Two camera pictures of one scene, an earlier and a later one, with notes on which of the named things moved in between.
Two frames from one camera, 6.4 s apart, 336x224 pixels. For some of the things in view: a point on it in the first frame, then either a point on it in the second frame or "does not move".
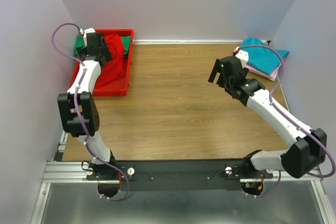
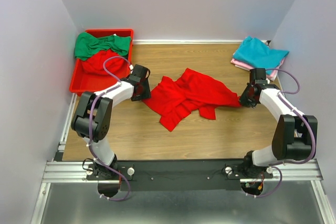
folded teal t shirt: x=265 y=60 does not move
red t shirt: x=112 y=71 → x=192 y=89
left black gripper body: x=105 y=50 → x=143 y=93
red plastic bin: x=120 y=87 does not move
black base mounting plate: x=175 y=174 does not move
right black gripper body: x=220 y=67 → x=245 y=99
